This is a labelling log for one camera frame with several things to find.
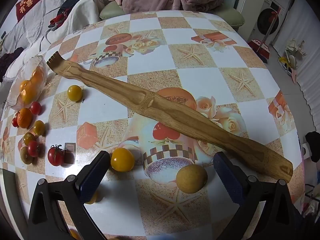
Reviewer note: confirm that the clear glass bowl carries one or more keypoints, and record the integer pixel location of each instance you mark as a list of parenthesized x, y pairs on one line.
[(13, 80)]

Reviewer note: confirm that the green sofa cushion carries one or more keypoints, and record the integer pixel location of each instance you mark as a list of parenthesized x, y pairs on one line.
[(112, 11)]

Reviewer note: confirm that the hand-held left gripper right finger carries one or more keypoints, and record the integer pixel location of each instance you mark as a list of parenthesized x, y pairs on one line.
[(228, 180)]

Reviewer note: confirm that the wooden back scratcher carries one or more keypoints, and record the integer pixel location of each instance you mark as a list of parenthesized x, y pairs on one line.
[(175, 115)]

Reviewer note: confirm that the white sofa cover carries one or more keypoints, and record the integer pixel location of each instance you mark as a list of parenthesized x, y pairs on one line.
[(82, 12)]

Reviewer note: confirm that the yellow cherry tomato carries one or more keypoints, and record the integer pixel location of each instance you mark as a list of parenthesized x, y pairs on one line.
[(74, 93), (122, 159), (92, 200)]

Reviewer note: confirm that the grey striped quilt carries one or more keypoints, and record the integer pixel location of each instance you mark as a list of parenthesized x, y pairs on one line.
[(50, 5)]

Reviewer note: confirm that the red broom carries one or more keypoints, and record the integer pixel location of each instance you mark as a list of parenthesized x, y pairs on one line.
[(262, 47)]

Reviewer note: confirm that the white washing machine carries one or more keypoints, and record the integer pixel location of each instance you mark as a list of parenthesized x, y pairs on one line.
[(267, 20)]

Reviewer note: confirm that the red cherry tomato with stem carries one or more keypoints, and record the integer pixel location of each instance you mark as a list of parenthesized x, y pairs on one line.
[(55, 155)]

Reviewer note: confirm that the olive green cherry tomato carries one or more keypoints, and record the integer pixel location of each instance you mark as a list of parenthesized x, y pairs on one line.
[(24, 155)]

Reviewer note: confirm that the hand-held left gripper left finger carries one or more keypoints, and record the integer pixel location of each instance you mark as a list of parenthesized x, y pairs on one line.
[(93, 180)]

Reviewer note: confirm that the dark clothes with red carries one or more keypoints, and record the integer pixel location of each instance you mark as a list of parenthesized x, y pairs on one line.
[(67, 6)]

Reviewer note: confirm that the mandarin orange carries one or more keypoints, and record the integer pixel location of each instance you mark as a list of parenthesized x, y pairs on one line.
[(28, 94), (38, 76), (74, 234), (24, 118)]

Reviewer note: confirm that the yellow-green cherry tomato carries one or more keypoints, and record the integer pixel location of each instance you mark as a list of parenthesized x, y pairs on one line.
[(39, 127), (28, 137)]

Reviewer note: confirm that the red pillow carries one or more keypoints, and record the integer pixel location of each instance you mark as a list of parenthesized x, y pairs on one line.
[(27, 2)]

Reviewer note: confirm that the tan round longan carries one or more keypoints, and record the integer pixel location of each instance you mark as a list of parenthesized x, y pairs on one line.
[(191, 178)]

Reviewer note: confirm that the pile of slippers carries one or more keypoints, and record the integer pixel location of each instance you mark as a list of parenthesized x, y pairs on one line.
[(291, 60)]

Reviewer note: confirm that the dark purple cloth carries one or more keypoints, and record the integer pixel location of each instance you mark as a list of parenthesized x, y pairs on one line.
[(7, 62)]

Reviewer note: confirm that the black bag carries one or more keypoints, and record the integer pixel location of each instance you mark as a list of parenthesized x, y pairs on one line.
[(312, 142)]

